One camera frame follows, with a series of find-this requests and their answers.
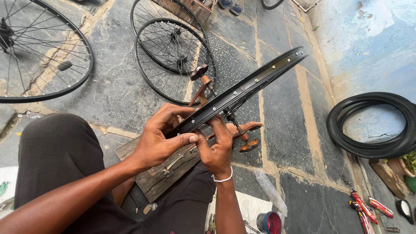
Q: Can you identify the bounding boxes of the white cloth with tools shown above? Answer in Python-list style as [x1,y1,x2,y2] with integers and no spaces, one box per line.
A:
[0,166,19,219]

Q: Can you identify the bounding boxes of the white wrist band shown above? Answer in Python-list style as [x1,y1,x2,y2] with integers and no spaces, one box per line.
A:
[211,165,234,183]

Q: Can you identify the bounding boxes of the white pipe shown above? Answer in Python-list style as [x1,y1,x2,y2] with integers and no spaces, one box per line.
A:
[291,0,323,13]

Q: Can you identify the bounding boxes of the black bicycle tyre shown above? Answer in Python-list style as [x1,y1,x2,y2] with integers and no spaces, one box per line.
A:
[261,0,285,10]

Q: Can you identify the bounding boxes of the green pot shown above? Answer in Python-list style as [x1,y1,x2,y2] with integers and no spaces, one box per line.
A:
[404,175,416,193]

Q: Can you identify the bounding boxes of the rusty wheel truing stand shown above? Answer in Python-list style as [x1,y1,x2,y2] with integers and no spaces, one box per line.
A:
[177,64,264,153]

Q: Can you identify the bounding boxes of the person's right hand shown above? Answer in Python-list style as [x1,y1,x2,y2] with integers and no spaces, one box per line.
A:
[194,115,235,181]

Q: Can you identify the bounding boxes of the clear plastic bag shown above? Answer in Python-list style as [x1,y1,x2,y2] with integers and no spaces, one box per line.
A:
[254,168,288,218]

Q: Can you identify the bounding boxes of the clay pot with plant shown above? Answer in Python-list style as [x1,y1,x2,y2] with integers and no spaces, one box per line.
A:
[386,151,416,178]

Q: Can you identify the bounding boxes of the wooden plank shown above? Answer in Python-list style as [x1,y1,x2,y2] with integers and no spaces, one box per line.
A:
[370,158,411,200]

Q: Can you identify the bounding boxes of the black framed mirror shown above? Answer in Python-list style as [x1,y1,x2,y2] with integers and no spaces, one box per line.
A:
[395,199,415,225]

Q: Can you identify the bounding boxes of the black bicycle wheel rim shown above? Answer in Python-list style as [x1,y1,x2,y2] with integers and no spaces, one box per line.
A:
[164,46,309,139]

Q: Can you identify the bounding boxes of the black spoked bicycle wheel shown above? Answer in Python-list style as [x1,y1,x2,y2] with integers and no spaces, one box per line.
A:
[133,18,218,105]
[130,0,209,75]

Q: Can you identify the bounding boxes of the red packet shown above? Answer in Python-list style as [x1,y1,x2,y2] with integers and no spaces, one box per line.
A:
[369,197,394,219]
[357,211,373,234]
[350,190,379,225]

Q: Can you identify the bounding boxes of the weathered wooden board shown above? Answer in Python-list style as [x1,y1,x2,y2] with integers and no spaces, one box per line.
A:
[114,136,212,204]

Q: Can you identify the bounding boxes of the person's left hand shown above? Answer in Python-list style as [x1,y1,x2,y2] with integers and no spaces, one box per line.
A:
[130,103,199,171]

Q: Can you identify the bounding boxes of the small hand tools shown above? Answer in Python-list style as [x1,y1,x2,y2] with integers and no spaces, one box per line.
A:
[204,213,217,234]

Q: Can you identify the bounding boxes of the metal wrench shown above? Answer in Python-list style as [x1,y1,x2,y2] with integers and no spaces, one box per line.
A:
[161,152,196,178]

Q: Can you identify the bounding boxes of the wooden crate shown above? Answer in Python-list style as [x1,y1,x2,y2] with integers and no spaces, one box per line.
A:
[152,0,217,25]

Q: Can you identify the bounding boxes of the person's dark trousers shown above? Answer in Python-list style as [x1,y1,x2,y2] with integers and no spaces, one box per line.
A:
[14,112,217,234]

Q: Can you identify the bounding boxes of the large black spoked wheel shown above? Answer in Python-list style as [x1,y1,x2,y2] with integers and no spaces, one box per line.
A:
[0,0,94,104]

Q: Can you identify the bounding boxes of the pair of black bicycle tyres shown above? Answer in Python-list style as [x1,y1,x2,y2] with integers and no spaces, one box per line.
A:
[326,92,416,159]

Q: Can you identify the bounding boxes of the white sheet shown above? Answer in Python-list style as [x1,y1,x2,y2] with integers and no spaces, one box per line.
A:
[206,191,274,234]

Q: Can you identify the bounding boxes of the blue can with red lid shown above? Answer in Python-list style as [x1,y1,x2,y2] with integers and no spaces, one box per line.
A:
[256,211,283,234]

